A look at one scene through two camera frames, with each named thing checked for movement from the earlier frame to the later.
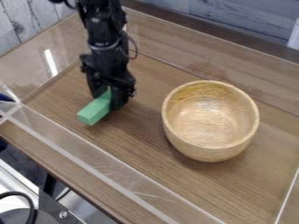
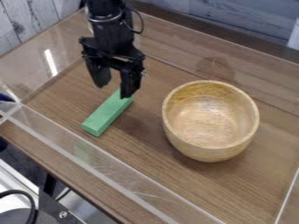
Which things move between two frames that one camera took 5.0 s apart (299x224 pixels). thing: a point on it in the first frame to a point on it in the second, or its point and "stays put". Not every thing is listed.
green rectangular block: (98, 108) to (107, 114)
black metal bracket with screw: (49, 204) stays put
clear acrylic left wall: (46, 57) stays put
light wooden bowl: (210, 118) stays put
